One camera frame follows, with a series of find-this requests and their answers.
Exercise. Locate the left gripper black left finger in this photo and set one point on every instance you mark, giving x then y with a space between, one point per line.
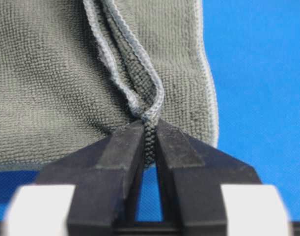
107 176

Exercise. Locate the grey microfibre towel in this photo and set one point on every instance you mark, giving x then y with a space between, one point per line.
74 71

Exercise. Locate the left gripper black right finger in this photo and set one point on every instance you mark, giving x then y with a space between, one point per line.
190 173

